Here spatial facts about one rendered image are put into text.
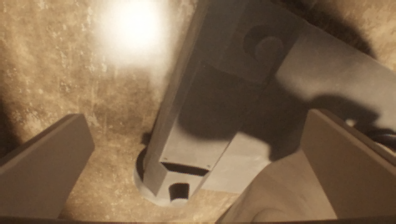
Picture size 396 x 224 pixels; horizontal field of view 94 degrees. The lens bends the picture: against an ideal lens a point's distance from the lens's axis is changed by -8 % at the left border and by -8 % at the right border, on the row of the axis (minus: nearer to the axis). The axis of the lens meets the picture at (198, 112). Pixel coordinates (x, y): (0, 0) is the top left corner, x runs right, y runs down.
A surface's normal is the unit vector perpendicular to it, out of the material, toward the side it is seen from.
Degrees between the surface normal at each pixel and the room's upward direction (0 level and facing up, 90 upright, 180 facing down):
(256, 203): 90
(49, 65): 0
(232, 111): 0
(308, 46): 0
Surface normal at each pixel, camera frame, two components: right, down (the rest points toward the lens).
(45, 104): 0.10, 0.59
